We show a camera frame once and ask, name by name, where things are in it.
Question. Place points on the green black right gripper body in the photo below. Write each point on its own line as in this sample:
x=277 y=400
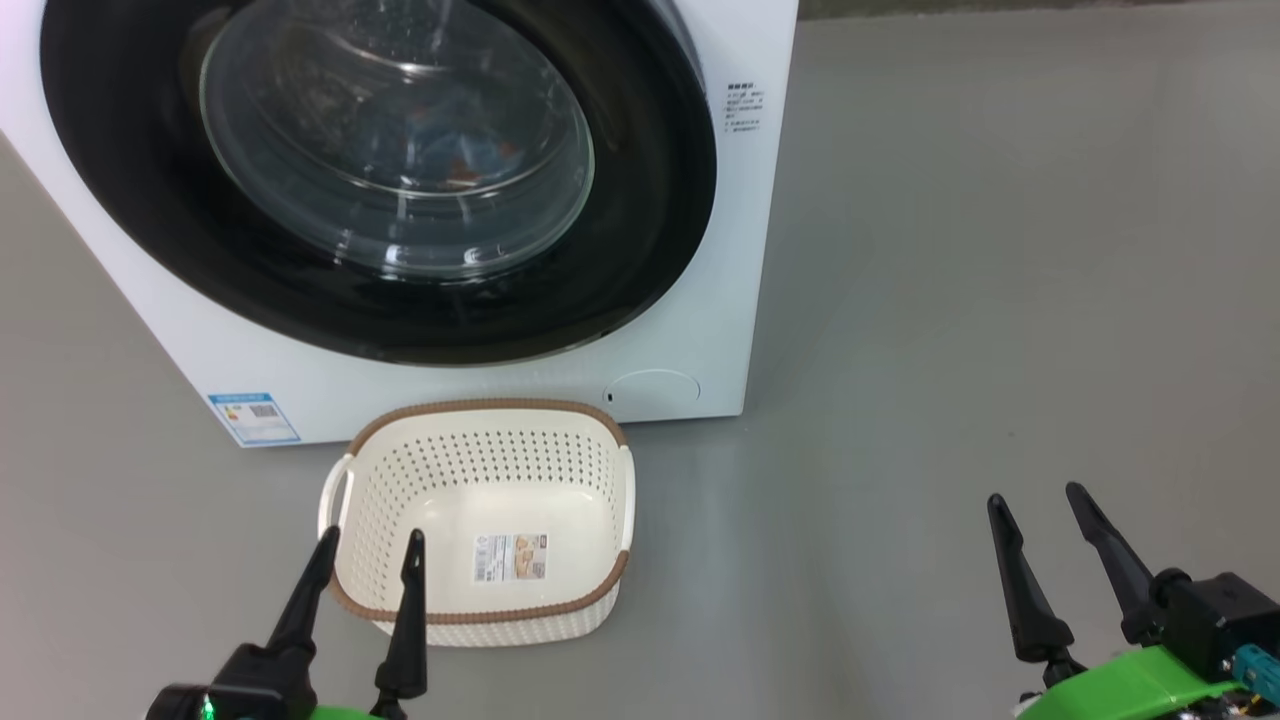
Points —
x=1130 y=690

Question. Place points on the white washing machine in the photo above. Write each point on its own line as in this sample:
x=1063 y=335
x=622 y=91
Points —
x=700 y=300

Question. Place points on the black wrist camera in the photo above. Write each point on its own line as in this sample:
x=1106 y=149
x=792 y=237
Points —
x=1220 y=620
x=240 y=685

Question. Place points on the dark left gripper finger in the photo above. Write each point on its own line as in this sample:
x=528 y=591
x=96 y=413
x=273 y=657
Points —
x=300 y=630
x=408 y=650

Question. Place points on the small printed text label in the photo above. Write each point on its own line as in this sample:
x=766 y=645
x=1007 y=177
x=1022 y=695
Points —
x=745 y=108

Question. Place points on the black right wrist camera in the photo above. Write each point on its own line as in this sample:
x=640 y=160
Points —
x=1220 y=620

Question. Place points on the cream perforated laundry basket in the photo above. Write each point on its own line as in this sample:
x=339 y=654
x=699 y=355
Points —
x=400 y=480

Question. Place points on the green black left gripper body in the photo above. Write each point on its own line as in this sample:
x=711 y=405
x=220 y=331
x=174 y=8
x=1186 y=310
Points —
x=340 y=715

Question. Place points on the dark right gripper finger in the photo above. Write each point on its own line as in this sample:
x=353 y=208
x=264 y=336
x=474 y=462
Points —
x=1120 y=580
x=1030 y=620

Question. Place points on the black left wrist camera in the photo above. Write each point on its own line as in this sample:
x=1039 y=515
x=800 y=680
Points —
x=240 y=685

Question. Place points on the blue energy label sticker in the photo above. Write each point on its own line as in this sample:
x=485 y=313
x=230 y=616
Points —
x=255 y=418

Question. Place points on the round white filter cover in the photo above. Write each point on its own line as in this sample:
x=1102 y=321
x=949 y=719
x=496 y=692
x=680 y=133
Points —
x=652 y=395

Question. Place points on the black round glass washer door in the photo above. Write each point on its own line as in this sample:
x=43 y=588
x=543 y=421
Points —
x=650 y=200

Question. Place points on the paper basket label sticker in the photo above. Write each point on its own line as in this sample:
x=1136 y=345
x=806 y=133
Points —
x=510 y=558

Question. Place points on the blue cartoon print garment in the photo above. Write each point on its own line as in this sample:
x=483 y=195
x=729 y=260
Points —
x=455 y=150

